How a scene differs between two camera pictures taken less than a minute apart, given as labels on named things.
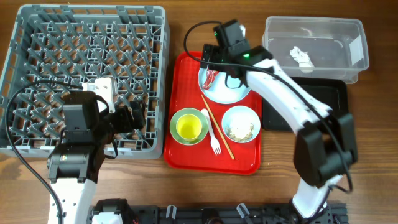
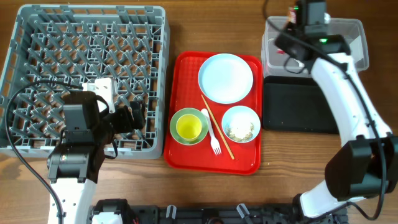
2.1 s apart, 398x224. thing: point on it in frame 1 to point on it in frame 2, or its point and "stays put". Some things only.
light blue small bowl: [240, 124] stays put
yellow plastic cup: [188, 127] stays put
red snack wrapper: [210, 78] to [292, 15]
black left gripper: [126, 124] stays put
